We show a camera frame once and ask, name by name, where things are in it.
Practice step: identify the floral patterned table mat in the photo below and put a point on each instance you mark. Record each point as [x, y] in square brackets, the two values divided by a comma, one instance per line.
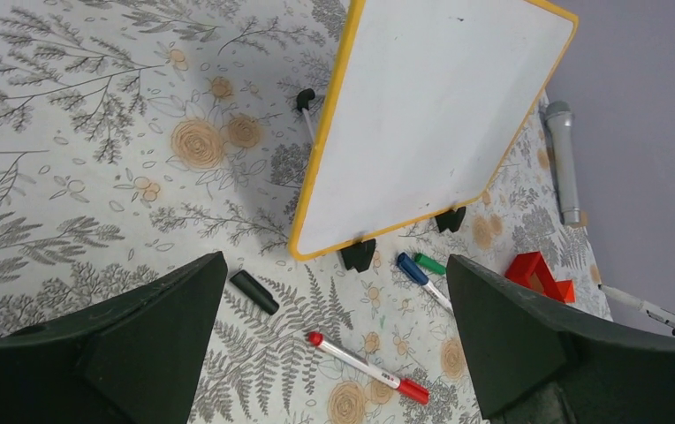
[136, 136]

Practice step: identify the black whiteboard stand foot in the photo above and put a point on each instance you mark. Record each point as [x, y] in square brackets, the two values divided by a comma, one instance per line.
[358, 256]
[450, 220]

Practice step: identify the yellow framed whiteboard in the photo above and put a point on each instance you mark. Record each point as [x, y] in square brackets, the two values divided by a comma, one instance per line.
[424, 102]

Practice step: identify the orange triangular piece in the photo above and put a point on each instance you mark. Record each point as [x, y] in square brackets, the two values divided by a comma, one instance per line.
[564, 291]

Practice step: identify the red plastic box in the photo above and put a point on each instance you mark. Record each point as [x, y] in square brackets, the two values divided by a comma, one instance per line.
[530, 270]

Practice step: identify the red capped marker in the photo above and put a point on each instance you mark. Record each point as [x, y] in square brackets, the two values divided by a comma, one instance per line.
[405, 386]

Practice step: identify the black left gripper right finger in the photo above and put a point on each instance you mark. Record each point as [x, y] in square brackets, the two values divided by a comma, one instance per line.
[535, 360]

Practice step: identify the blue capped marker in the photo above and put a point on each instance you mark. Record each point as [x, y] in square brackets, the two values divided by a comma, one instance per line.
[417, 276]

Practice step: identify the black marker cap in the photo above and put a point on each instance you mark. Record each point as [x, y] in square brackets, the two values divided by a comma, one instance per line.
[255, 291]

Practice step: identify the silver toy microphone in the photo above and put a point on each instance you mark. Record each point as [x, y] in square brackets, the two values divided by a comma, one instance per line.
[559, 120]

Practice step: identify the green capped marker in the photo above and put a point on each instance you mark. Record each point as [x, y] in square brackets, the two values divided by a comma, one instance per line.
[430, 264]

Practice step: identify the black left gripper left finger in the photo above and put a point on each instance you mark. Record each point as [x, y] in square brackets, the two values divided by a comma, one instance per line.
[134, 358]

